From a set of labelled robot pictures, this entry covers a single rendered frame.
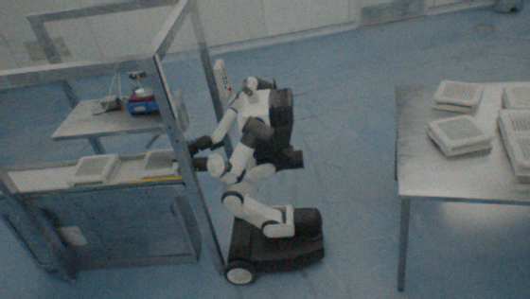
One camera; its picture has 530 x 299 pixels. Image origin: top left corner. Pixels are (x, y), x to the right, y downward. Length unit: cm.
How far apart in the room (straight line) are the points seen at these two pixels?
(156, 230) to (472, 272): 202
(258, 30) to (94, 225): 394
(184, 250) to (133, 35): 392
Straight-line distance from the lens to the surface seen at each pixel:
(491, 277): 299
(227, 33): 611
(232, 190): 259
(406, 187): 221
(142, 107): 232
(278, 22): 609
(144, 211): 280
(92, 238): 314
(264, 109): 215
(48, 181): 299
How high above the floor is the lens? 231
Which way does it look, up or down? 36 degrees down
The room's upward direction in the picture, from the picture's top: 11 degrees counter-clockwise
